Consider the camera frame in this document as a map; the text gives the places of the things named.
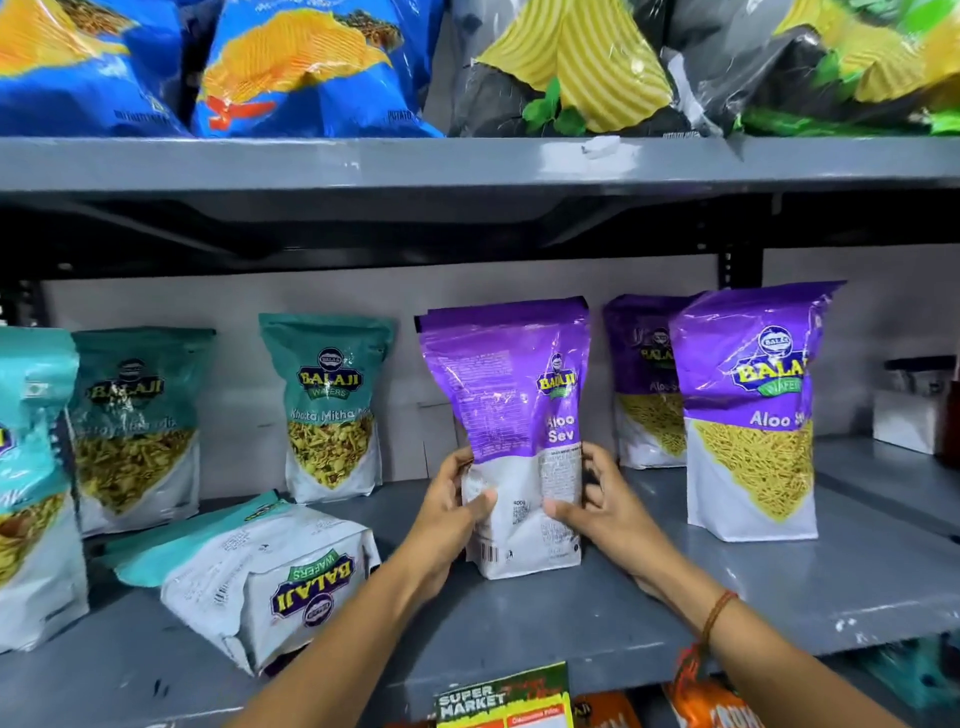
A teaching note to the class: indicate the person's left hand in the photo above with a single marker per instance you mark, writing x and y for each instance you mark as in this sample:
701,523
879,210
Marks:
439,525

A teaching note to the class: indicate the person's right hand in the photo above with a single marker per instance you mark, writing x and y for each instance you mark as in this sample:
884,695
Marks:
619,525

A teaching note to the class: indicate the person's left thumb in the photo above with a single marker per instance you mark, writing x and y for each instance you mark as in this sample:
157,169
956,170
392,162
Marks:
480,506

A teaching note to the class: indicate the person's right thumb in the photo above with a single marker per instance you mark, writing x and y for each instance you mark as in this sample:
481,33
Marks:
568,511

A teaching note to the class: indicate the purple snack packet back label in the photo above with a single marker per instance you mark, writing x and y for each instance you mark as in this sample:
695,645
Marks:
517,390

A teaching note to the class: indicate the person's left forearm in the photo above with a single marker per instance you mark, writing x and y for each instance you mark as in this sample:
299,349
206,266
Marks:
337,660

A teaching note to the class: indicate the person's right forearm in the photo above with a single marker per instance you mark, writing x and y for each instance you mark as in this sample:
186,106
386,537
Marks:
772,671

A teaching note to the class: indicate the purple snack packet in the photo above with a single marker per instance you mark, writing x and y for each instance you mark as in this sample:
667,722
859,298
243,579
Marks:
645,375
750,420

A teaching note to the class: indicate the teal snack packet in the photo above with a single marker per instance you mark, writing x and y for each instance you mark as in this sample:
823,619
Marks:
330,405
34,465
139,435
262,577

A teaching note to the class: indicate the orange thread wristband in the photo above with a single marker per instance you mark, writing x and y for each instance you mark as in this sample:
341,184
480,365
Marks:
716,615

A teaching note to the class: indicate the green yellow shelf label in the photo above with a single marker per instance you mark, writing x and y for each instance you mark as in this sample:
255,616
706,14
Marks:
502,701

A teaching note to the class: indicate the orange snack packet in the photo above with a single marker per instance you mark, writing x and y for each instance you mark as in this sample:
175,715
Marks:
705,709
604,712

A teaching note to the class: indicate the grey metal shelf rack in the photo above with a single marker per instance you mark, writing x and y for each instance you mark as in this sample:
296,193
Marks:
450,165

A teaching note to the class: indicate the white box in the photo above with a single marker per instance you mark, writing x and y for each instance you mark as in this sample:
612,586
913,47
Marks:
907,412

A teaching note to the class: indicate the teal green packet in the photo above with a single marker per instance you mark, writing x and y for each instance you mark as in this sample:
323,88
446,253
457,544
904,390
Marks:
919,671

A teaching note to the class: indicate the dark brown bottle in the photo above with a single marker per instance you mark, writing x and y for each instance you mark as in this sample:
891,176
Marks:
952,427

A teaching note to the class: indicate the black green chip bag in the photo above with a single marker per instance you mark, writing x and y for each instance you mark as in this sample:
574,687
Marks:
840,67
570,67

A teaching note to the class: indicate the blue chip bag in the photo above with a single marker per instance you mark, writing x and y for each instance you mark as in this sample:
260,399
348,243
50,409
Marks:
82,67
315,67

